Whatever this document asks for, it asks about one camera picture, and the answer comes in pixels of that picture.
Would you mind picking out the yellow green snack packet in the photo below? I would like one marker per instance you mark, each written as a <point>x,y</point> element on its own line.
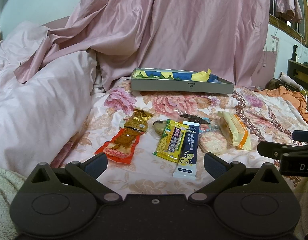
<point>171,141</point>

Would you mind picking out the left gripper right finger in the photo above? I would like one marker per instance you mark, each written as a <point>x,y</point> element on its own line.
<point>225,175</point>

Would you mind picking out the round rice cracker packet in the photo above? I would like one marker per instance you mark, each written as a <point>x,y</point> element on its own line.
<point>213,142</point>

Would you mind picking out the dark seaweed snack packet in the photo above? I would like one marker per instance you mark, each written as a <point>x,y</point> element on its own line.
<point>194,118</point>

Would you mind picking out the orange cloth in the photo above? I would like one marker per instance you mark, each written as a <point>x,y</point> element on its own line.
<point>296,99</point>

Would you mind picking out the pink satin curtain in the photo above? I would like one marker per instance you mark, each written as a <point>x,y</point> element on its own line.
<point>224,36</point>

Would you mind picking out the white rolled tube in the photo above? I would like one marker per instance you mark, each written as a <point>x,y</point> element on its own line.
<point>289,81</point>

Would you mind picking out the dark wooden headboard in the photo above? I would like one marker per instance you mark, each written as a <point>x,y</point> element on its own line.
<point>298,71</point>

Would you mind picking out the wooden window frame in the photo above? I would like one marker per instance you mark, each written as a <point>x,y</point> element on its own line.
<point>291,17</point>

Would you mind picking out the cream fleece blanket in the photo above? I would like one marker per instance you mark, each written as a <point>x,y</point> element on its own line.
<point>10,183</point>

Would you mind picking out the blue white calcium stick packet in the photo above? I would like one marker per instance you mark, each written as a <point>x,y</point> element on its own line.
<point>186,166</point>

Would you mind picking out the red orange snack packet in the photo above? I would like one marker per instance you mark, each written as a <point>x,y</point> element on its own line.
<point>121,147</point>

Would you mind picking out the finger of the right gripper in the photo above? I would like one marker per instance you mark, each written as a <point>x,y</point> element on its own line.
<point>301,136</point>
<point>275,151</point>

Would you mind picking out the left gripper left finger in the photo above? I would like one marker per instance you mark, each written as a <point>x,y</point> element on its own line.
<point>85,176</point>

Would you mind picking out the yellow orange bread packet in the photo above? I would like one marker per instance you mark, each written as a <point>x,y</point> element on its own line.
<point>234,130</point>

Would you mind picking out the grey shallow cardboard box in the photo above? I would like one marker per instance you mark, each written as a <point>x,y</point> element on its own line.
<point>222,87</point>

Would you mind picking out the yellow blue dinosaur snack bag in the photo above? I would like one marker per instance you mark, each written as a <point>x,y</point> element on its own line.
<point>169,75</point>

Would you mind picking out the gold foil snack packet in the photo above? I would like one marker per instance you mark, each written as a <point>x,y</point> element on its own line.
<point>139,120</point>

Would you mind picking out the floral bed sheet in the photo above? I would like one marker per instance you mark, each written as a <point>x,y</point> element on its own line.
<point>155,141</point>

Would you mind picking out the light blue jelly packet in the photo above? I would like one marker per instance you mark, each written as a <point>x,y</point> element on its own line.
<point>206,125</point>

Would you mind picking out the pale pink duvet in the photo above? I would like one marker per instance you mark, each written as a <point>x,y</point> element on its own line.
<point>38,118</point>

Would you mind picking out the green round pastry packet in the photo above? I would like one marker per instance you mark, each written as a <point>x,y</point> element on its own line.
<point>159,127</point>

